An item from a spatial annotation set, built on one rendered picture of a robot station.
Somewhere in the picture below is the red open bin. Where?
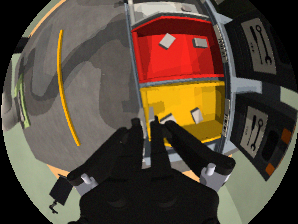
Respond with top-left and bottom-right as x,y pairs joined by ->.
131,16 -> 224,83

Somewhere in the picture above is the yellow bin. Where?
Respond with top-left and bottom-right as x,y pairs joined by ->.
140,80 -> 225,143

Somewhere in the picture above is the yellow retaining rail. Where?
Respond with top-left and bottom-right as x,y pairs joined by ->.
57,30 -> 81,146

